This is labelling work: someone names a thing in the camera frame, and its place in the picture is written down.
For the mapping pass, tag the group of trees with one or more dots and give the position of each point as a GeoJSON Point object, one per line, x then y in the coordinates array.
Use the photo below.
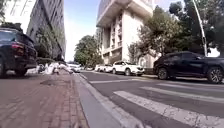
{"type": "Point", "coordinates": [160, 30]}

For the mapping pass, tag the green tree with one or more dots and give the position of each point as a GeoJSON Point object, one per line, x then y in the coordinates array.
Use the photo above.
{"type": "Point", "coordinates": [86, 50]}

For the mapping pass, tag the black car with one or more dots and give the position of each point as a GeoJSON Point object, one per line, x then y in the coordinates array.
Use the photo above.
{"type": "Point", "coordinates": [186, 65]}
{"type": "Point", "coordinates": [16, 53]}

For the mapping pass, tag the grey kerb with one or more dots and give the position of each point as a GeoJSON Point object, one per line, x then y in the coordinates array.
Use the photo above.
{"type": "Point", "coordinates": [96, 113]}

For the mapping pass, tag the grey asphalt road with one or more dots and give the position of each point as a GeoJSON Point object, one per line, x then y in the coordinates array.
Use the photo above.
{"type": "Point", "coordinates": [133, 88]}

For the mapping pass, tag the pale slanted pole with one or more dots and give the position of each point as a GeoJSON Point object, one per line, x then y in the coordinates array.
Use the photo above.
{"type": "Point", "coordinates": [201, 30]}

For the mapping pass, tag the red brick path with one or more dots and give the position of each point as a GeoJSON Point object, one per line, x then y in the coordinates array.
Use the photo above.
{"type": "Point", "coordinates": [33, 103]}

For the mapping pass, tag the pale building with balconies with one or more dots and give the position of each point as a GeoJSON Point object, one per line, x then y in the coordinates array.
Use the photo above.
{"type": "Point", "coordinates": [130, 26]}

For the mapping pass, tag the white car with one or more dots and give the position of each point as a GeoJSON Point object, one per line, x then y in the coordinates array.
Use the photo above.
{"type": "Point", "coordinates": [106, 68]}
{"type": "Point", "coordinates": [126, 68]}

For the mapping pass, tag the dark glass building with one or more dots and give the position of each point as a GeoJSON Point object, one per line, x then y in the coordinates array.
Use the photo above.
{"type": "Point", "coordinates": [50, 20]}

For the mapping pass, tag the pale tall building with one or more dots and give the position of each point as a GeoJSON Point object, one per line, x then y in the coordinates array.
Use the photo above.
{"type": "Point", "coordinates": [20, 10]}

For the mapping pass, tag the white vehicle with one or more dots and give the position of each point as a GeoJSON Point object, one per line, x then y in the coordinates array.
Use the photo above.
{"type": "Point", "coordinates": [75, 67]}

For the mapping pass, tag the white crossing stripes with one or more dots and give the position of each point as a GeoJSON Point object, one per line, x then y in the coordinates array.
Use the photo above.
{"type": "Point", "coordinates": [160, 108]}

